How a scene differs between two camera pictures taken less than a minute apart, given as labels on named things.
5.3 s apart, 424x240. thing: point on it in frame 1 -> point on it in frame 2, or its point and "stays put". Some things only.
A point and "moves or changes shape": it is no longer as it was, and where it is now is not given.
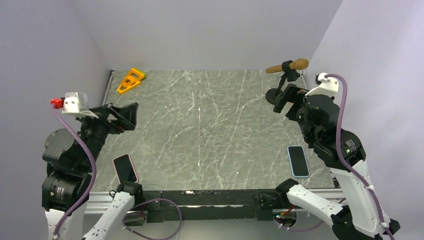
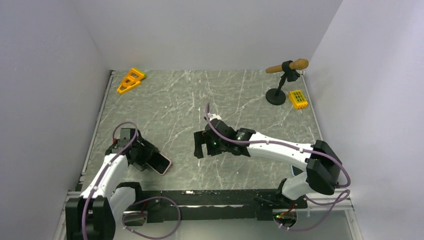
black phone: x=124 y=169 moves or changes shape
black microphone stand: x=290 y=74 stays put
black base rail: x=207 y=204 stays put
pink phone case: x=125 y=169 moves or changes shape
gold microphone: x=298 y=64 stays put
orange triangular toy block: x=133 y=78 stays put
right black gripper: x=292 y=93 -> x=202 y=137
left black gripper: x=126 y=116 -> x=148 y=149
